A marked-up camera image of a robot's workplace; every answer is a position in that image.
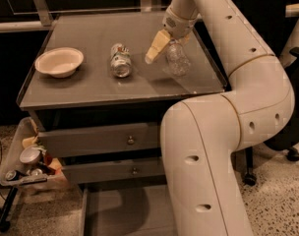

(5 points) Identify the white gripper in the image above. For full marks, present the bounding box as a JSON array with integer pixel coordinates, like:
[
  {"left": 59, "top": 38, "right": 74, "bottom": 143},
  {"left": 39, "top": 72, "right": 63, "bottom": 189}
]
[{"left": 145, "top": 7, "right": 197, "bottom": 64}]

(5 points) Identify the clear plastic water bottle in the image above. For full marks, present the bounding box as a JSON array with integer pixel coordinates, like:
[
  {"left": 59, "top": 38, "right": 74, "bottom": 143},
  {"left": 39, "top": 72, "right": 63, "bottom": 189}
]
[{"left": 166, "top": 40, "right": 191, "bottom": 77}]

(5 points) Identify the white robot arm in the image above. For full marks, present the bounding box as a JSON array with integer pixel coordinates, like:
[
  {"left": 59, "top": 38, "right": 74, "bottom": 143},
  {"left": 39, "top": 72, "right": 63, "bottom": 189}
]
[{"left": 146, "top": 0, "right": 294, "bottom": 236}]

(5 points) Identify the grey top drawer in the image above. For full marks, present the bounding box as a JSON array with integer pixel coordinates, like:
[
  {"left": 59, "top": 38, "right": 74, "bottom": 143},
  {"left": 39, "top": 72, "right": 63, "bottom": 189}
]
[{"left": 38, "top": 123, "right": 160, "bottom": 157}]

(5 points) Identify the grey drawer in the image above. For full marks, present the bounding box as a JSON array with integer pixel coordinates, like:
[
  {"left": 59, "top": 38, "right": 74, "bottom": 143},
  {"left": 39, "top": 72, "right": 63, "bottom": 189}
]
[
  {"left": 79, "top": 182, "right": 178, "bottom": 236},
  {"left": 38, "top": 123, "right": 160, "bottom": 157},
  {"left": 62, "top": 157, "right": 164, "bottom": 184}
]

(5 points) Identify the grey drawer cabinet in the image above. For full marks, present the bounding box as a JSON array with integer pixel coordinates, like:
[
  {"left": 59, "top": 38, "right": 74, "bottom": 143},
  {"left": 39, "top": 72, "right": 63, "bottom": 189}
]
[{"left": 16, "top": 10, "right": 228, "bottom": 189}]

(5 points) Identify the grey middle drawer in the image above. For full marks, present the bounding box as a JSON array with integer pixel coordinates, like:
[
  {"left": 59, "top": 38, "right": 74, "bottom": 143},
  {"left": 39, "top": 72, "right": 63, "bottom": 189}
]
[{"left": 62, "top": 157, "right": 164, "bottom": 184}]

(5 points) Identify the grey bottom drawer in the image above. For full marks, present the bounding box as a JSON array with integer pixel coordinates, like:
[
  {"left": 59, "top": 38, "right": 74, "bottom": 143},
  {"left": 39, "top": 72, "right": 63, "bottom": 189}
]
[{"left": 79, "top": 182, "right": 178, "bottom": 236}]

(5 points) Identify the green label soda can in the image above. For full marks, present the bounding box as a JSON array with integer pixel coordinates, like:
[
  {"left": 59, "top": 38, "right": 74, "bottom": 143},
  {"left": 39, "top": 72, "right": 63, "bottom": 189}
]
[{"left": 110, "top": 43, "right": 132, "bottom": 78}]

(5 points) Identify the black office chair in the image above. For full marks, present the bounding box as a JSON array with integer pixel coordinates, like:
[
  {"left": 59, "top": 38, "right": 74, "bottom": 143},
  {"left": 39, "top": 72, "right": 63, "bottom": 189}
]
[{"left": 234, "top": 0, "right": 299, "bottom": 187}]

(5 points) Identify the white paper bowl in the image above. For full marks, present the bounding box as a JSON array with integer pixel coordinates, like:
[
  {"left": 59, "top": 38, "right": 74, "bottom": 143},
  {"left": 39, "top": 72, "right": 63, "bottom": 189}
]
[{"left": 34, "top": 47, "right": 84, "bottom": 79}]

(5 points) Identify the metal railing bar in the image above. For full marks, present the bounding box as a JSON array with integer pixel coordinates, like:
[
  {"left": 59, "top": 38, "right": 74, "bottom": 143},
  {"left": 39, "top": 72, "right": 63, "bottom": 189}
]
[{"left": 0, "top": 11, "right": 164, "bottom": 33}]

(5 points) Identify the silver can in bin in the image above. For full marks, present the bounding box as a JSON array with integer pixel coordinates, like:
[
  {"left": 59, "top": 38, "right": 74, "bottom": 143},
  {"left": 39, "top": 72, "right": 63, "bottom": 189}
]
[{"left": 20, "top": 147, "right": 41, "bottom": 165}]

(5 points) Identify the black stand leg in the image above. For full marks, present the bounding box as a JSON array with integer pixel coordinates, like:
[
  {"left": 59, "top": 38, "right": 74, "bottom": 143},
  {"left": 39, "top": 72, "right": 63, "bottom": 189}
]
[{"left": 0, "top": 187, "right": 18, "bottom": 233}]

